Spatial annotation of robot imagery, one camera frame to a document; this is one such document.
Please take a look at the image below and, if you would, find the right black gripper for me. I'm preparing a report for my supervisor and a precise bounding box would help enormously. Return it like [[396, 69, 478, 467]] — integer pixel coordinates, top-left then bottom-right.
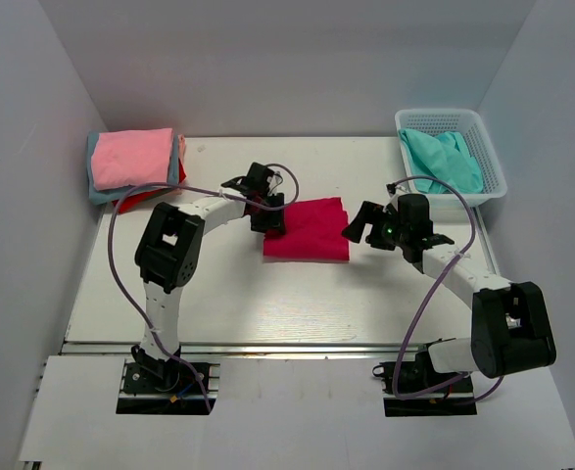
[[342, 201, 409, 251]]

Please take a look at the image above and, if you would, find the crimson red t shirt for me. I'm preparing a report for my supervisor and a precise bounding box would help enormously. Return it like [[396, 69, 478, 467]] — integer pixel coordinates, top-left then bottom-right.
[[263, 197, 350, 262]]

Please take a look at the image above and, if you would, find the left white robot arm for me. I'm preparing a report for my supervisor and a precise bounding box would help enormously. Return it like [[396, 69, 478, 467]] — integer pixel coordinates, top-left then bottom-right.
[[131, 163, 286, 391]]

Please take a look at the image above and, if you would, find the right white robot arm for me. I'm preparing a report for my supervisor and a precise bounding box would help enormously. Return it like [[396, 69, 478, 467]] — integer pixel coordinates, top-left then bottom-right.
[[342, 194, 557, 391]]

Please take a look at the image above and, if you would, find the teal crumpled t shirt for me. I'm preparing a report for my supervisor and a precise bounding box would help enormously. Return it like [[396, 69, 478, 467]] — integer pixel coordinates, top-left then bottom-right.
[[399, 128, 484, 194]]

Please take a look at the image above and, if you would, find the white plastic basket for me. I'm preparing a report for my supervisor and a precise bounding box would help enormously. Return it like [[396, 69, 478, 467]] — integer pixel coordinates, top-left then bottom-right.
[[395, 108, 507, 208]]

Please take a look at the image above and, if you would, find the peach folded t shirt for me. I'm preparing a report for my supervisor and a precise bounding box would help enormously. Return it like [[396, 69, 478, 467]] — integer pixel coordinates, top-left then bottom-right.
[[177, 134, 186, 162]]

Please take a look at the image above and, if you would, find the red folded t shirt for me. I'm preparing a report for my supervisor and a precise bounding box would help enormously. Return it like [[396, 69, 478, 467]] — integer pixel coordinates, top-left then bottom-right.
[[119, 155, 186, 213]]

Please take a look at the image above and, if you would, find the pink folded t shirt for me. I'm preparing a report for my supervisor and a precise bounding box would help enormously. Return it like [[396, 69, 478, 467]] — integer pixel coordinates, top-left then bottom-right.
[[91, 128, 173, 191]]

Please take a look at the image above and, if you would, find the grey-blue folded t shirt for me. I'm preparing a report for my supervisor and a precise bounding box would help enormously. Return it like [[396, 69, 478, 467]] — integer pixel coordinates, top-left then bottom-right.
[[86, 131, 178, 205]]

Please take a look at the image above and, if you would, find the aluminium table edge rail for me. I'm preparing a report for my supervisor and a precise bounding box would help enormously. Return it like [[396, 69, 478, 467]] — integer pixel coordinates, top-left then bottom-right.
[[59, 340, 489, 361]]

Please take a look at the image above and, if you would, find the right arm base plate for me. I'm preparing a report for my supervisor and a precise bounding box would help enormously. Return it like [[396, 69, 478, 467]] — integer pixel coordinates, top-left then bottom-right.
[[372, 338, 477, 418]]

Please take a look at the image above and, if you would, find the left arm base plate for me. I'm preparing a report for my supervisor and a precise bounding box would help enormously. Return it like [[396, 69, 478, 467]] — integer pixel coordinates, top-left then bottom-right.
[[116, 346, 219, 416]]

